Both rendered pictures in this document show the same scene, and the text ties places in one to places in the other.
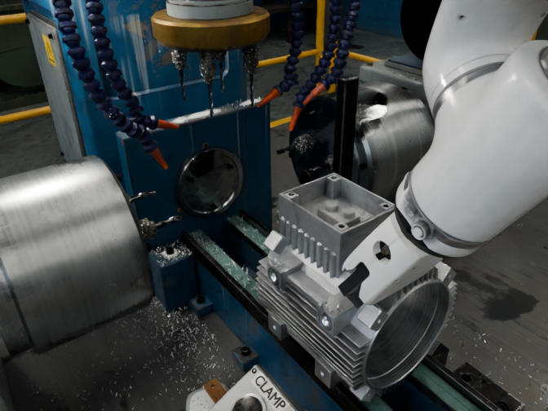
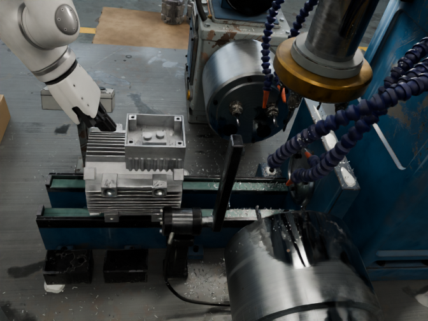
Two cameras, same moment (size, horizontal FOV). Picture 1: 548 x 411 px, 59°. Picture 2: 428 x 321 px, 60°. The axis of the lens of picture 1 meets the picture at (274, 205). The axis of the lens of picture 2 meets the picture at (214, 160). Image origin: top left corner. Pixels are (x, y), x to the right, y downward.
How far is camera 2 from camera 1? 1.06 m
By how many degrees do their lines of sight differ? 82
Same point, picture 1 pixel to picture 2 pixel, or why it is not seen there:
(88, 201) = (231, 67)
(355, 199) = (161, 153)
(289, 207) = (171, 118)
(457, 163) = not seen: hidden behind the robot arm
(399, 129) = (252, 271)
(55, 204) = (233, 57)
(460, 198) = not seen: hidden behind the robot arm
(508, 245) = not seen: outside the picture
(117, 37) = (385, 67)
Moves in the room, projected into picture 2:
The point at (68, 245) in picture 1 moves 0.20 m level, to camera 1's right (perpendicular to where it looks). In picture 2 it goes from (214, 68) to (174, 102)
